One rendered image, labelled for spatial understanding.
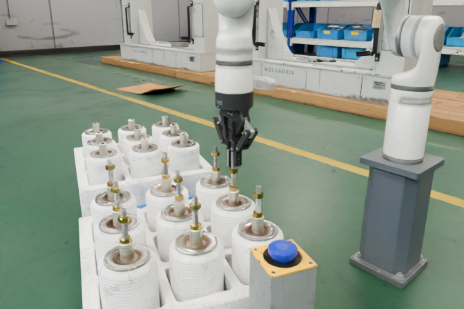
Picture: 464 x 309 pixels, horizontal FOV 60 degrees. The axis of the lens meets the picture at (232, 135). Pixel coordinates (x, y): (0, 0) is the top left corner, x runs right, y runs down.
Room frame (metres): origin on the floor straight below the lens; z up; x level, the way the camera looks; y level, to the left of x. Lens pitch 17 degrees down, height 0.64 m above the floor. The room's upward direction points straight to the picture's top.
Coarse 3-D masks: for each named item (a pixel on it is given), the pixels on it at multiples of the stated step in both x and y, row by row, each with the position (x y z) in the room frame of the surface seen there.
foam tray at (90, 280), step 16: (144, 208) 0.88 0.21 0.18; (80, 224) 0.80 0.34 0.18; (208, 224) 0.80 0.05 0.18; (80, 240) 0.74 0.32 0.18; (224, 256) 0.68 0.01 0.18; (96, 272) 0.63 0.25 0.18; (160, 272) 0.63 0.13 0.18; (224, 272) 0.63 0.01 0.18; (96, 288) 0.58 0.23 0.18; (160, 288) 0.58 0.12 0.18; (224, 288) 0.62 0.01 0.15; (240, 288) 0.58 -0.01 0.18; (96, 304) 0.54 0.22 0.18; (160, 304) 0.59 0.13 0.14; (176, 304) 0.54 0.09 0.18; (192, 304) 0.54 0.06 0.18; (208, 304) 0.54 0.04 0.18; (224, 304) 0.55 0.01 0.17; (240, 304) 0.56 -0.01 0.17
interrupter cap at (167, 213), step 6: (186, 204) 0.75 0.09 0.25; (162, 210) 0.73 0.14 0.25; (168, 210) 0.73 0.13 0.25; (186, 210) 0.73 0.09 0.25; (192, 210) 0.73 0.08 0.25; (162, 216) 0.70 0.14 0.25; (168, 216) 0.70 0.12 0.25; (174, 216) 0.71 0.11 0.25; (180, 216) 0.71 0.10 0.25; (186, 216) 0.70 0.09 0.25; (192, 216) 0.70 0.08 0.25
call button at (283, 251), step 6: (276, 240) 0.50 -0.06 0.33; (282, 240) 0.50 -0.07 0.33; (270, 246) 0.48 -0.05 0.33; (276, 246) 0.48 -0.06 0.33; (282, 246) 0.48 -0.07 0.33; (288, 246) 0.48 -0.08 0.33; (294, 246) 0.48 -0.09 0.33; (270, 252) 0.47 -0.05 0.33; (276, 252) 0.47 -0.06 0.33; (282, 252) 0.47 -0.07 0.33; (288, 252) 0.47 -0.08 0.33; (294, 252) 0.47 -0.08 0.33; (276, 258) 0.46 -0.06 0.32; (282, 258) 0.46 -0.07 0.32; (288, 258) 0.46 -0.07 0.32
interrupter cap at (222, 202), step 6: (222, 198) 0.78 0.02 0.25; (228, 198) 0.79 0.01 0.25; (240, 198) 0.78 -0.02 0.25; (246, 198) 0.78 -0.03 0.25; (216, 204) 0.75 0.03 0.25; (222, 204) 0.75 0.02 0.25; (228, 204) 0.76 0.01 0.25; (240, 204) 0.76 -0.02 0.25; (246, 204) 0.76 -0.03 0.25; (228, 210) 0.73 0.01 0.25; (234, 210) 0.73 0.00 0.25; (240, 210) 0.73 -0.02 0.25
